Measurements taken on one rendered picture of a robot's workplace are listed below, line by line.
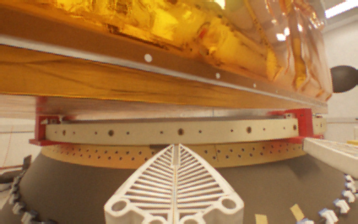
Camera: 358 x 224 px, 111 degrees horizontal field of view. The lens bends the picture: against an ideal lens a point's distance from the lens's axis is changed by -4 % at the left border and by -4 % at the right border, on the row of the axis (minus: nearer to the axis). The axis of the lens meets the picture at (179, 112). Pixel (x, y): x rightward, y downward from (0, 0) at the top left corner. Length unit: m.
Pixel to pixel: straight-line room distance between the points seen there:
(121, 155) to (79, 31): 0.27
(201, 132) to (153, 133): 0.10
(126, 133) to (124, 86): 0.15
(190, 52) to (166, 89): 0.09
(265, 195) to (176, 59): 0.34
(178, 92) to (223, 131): 0.14
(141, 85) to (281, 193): 0.38
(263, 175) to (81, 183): 0.44
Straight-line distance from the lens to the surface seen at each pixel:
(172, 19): 0.24
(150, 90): 0.20
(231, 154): 0.36
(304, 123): 0.47
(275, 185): 0.41
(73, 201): 0.44
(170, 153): 0.16
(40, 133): 0.56
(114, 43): 0.21
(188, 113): 0.33
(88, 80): 0.19
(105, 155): 0.40
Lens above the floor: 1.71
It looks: 4 degrees up
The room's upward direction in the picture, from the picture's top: 1 degrees counter-clockwise
